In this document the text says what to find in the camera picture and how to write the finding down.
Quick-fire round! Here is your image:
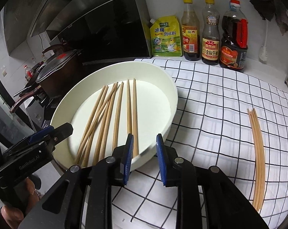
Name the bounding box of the wooden chopstick bowl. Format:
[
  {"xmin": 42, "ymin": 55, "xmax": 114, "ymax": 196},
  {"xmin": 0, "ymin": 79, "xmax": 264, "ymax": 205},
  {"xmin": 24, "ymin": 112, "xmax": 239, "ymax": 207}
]
[
  {"xmin": 76, "ymin": 82, "xmax": 118, "ymax": 165},
  {"xmin": 75, "ymin": 85, "xmax": 108, "ymax": 164}
]

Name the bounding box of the person's left hand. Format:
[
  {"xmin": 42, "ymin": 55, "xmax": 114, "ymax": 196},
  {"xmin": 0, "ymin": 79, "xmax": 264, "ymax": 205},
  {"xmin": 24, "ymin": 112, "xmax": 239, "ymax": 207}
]
[{"xmin": 0, "ymin": 178, "xmax": 43, "ymax": 229}]

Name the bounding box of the black gas stove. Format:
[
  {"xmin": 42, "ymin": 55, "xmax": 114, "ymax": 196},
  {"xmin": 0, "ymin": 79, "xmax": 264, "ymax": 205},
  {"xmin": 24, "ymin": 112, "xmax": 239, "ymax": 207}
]
[{"xmin": 24, "ymin": 93, "xmax": 63, "ymax": 132}]

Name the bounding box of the white round bowl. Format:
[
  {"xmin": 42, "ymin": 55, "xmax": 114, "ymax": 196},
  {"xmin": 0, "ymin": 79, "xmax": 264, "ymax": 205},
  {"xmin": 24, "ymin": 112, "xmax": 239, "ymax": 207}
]
[{"xmin": 51, "ymin": 61, "xmax": 178, "ymax": 170}]

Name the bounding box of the brown pot with lid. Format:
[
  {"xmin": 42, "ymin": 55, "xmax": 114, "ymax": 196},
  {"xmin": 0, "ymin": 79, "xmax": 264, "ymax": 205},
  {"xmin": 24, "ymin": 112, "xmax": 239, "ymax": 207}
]
[{"xmin": 10, "ymin": 44, "xmax": 83, "ymax": 113}]

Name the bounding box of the white black checked cloth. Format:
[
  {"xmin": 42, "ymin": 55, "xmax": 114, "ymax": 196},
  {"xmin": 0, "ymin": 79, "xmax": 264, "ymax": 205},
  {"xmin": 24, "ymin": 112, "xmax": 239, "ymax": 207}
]
[{"xmin": 112, "ymin": 58, "xmax": 288, "ymax": 228}]

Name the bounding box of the red cap plastic bottle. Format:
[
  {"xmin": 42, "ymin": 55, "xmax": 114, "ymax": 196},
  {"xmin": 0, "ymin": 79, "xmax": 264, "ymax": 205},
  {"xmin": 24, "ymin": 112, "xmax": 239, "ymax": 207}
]
[{"xmin": 24, "ymin": 65, "xmax": 33, "ymax": 82}]

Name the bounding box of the yellow green seasoning pouch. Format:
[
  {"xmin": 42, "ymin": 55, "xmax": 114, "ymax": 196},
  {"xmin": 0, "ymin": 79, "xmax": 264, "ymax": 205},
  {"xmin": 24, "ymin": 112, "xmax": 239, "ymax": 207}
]
[{"xmin": 150, "ymin": 15, "xmax": 182, "ymax": 57}]

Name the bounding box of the clear yellow cap sauce bottle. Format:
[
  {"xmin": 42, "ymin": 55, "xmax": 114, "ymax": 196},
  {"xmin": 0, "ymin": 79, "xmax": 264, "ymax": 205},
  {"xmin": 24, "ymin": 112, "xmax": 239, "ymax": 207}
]
[{"xmin": 201, "ymin": 0, "xmax": 220, "ymax": 65}]

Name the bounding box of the dark soy sauce jug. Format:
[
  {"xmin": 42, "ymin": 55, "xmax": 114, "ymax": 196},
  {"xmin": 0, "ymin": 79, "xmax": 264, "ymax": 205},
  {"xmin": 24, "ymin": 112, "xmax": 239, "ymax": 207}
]
[{"xmin": 219, "ymin": 0, "xmax": 248, "ymax": 71}]

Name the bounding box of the yellow cap vinegar bottle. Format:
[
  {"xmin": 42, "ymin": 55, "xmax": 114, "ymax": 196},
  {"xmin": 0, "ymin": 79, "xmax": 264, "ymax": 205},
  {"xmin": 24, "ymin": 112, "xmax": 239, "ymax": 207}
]
[{"xmin": 181, "ymin": 0, "xmax": 200, "ymax": 61}]

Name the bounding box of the white dish brush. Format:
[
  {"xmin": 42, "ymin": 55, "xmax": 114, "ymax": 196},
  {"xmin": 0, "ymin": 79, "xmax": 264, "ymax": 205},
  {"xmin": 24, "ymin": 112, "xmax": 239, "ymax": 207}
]
[{"xmin": 258, "ymin": 20, "xmax": 268, "ymax": 64}]

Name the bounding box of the dark hanging rag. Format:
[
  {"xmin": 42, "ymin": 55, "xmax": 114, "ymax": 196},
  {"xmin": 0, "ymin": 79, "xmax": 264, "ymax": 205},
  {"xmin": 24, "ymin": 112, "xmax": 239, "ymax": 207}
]
[{"xmin": 250, "ymin": 0, "xmax": 288, "ymax": 36}]

